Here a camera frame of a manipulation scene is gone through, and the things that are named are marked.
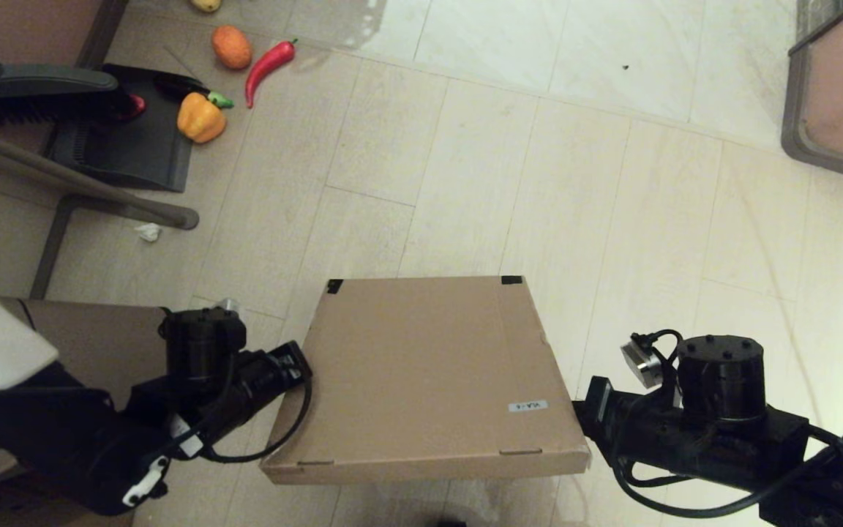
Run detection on brown cardboard shoe box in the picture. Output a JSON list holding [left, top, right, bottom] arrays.
[[261, 274, 592, 485]]

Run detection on brown plastic trash bin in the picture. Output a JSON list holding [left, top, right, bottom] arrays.
[[0, 296, 177, 491]]

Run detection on black dustpan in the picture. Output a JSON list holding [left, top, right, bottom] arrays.
[[47, 64, 211, 193]]

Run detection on brown table with metal legs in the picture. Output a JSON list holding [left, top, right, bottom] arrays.
[[0, 0, 200, 299]]

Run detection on yellow bell pepper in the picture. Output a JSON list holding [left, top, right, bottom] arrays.
[[176, 91, 228, 144]]

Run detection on dark eggplant with green stem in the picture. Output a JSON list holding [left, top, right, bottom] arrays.
[[155, 75, 235, 109]]

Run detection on red chili pepper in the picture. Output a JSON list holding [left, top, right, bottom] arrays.
[[244, 39, 298, 109]]

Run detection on orange fruit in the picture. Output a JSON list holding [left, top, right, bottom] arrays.
[[211, 25, 253, 70]]

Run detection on black broom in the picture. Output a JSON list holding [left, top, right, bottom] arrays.
[[0, 33, 130, 129]]

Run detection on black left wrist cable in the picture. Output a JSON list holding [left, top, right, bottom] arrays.
[[173, 351, 315, 464]]

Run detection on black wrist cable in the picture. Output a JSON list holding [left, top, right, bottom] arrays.
[[612, 340, 843, 519], [173, 351, 315, 464]]

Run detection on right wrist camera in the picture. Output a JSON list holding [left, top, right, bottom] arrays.
[[621, 333, 665, 389]]

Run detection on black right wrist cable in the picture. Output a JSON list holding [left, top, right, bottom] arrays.
[[612, 340, 843, 519]]

